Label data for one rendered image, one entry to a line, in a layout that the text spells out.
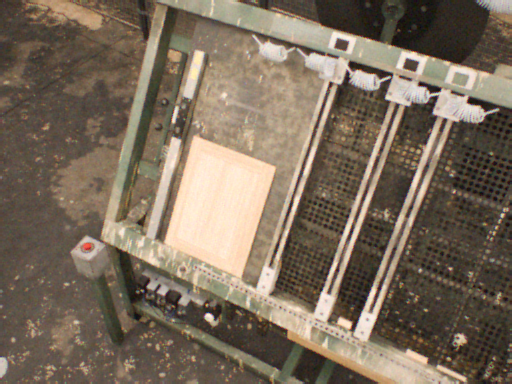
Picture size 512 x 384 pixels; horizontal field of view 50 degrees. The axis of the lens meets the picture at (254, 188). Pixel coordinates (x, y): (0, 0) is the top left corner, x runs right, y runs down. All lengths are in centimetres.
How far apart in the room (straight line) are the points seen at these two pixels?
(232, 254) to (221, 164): 43
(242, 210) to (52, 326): 164
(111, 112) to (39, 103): 66
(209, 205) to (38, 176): 221
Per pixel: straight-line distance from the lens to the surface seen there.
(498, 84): 225
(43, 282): 394
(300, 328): 259
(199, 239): 271
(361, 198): 235
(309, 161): 238
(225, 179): 259
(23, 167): 472
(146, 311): 344
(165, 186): 272
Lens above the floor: 310
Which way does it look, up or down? 47 degrees down
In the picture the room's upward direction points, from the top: 2 degrees clockwise
